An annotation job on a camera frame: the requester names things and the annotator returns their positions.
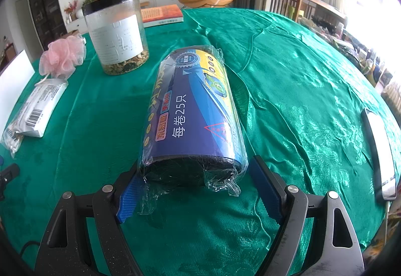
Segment orange book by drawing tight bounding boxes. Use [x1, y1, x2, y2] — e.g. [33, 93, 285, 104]
[139, 4, 184, 28]

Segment wooden dining chair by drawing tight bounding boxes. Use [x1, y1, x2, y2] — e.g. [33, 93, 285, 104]
[0, 41, 16, 73]

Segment red flowers in vase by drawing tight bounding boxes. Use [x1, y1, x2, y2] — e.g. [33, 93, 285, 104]
[64, 0, 79, 22]

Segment grey sealed packet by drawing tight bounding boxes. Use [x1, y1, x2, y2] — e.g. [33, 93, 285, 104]
[4, 78, 69, 138]

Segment smartphone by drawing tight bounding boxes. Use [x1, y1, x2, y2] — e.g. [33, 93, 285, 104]
[360, 108, 399, 200]

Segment row of assorted bottles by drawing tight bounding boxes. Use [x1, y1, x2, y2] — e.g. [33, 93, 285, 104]
[297, 13, 395, 95]

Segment pink bath pouf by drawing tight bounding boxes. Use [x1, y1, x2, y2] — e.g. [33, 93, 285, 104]
[39, 34, 86, 85]

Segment white cardboard box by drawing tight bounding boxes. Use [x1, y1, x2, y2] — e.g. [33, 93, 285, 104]
[0, 50, 36, 135]

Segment bag of cotton swabs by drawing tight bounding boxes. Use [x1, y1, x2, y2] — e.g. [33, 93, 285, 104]
[0, 127, 24, 158]

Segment tall black display cabinet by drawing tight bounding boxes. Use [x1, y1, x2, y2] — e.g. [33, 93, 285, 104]
[26, 0, 68, 51]

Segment black cable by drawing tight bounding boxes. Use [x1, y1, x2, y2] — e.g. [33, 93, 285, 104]
[20, 241, 43, 259]

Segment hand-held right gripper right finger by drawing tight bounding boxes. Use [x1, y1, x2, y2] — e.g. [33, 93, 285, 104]
[252, 155, 365, 276]

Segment white cable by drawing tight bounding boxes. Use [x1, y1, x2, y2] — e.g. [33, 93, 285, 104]
[383, 199, 392, 239]

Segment clear jar with black lid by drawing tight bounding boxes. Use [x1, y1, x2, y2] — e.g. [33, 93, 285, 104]
[82, 0, 150, 75]

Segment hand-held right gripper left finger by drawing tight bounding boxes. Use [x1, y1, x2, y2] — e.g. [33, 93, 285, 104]
[33, 166, 140, 276]

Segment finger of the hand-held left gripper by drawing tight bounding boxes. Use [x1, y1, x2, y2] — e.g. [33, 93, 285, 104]
[0, 155, 20, 201]

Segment blue trash bag roll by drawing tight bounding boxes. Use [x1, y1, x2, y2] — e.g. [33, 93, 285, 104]
[138, 44, 249, 197]

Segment green tablecloth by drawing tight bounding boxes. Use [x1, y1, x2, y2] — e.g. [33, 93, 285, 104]
[0, 7, 398, 276]

